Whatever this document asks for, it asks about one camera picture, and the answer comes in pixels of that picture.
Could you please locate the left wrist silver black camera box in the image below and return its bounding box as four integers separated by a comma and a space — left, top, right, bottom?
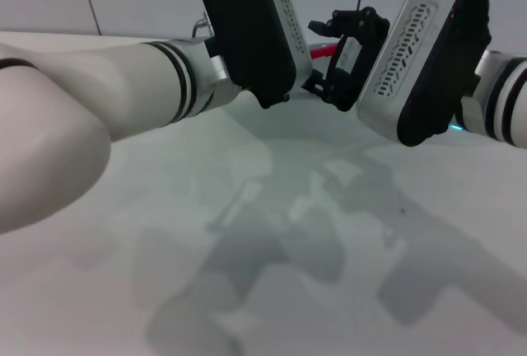
200, 0, 313, 110

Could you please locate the clear document bag red zip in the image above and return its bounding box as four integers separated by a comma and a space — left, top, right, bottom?
217, 44, 374, 178

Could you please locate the silver cable connector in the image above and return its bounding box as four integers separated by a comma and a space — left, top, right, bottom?
191, 12, 215, 40

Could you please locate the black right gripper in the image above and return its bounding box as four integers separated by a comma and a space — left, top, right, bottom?
301, 6, 390, 112

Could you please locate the right wrist silver black camera box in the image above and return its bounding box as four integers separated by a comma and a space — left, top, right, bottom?
356, 0, 493, 148

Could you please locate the wrist silver black camera box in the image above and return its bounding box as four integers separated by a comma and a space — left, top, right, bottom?
200, 0, 313, 110
356, 0, 493, 148

